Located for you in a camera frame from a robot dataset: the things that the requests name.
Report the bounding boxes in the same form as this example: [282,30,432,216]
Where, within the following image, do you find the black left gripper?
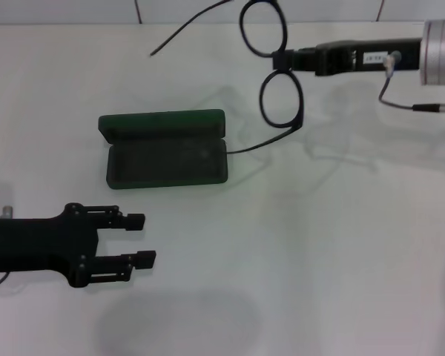
[0,202,157,289]

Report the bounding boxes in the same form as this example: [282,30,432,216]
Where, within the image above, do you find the right gripper cable with plugs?
[377,50,445,113]

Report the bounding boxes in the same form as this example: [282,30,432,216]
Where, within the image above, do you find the black glasses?
[150,0,305,155]

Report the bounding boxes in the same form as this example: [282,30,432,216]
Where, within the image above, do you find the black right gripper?
[272,36,424,78]

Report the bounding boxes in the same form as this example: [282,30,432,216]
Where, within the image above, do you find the green glasses case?
[98,109,229,191]

